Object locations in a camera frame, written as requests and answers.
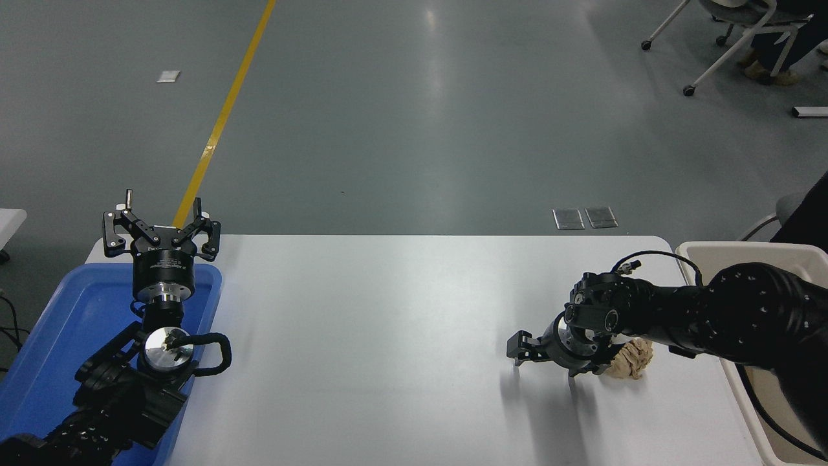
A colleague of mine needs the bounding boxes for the tan paper ball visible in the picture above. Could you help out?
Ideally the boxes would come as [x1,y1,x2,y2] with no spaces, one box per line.
[598,337,654,381]

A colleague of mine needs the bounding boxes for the black floor cables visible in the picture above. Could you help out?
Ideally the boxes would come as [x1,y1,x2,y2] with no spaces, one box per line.
[0,290,31,373]

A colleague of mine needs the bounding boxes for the large pale plastic bin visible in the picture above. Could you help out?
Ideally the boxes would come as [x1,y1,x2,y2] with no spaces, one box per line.
[675,241,828,466]

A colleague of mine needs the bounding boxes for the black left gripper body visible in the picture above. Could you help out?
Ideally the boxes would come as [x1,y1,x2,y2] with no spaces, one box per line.
[132,240,197,301]

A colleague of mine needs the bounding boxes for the small white side table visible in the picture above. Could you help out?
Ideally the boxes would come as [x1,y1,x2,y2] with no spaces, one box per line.
[0,208,28,265]

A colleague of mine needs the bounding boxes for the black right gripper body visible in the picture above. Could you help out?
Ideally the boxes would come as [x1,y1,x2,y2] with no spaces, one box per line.
[541,312,613,373]

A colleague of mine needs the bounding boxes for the white frame wheeled chair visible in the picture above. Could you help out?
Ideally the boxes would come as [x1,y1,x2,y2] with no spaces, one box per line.
[640,0,816,98]

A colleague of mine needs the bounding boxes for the blue plastic tray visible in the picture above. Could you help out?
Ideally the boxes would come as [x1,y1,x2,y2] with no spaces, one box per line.
[0,262,224,466]

